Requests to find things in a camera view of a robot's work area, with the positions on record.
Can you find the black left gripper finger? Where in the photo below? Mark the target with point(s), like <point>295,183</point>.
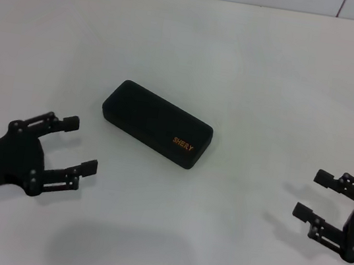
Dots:
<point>71,124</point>
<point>88,167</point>

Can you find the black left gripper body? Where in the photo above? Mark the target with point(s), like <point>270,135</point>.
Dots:
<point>3,160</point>

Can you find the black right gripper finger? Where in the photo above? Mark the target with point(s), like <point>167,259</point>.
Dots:
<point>303,212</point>
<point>323,178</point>

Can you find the black glasses case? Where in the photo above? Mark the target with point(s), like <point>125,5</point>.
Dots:
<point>156,124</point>

